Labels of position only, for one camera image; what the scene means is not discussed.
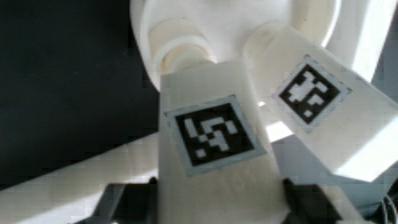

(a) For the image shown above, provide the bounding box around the white stool leg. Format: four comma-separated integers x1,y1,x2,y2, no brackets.
157,60,287,224
241,22,398,182

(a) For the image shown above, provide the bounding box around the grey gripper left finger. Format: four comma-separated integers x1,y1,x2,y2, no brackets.
76,178,157,224

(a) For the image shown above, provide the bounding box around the white front fence bar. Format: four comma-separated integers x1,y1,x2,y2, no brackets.
0,119,298,224

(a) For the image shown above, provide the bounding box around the white right fence bar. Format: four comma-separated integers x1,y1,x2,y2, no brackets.
326,0,398,81

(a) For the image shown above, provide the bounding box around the white fence bar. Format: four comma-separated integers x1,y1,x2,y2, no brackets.
0,119,298,224
326,0,398,81

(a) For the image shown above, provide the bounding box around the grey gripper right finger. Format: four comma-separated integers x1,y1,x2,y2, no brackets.
280,179,374,224

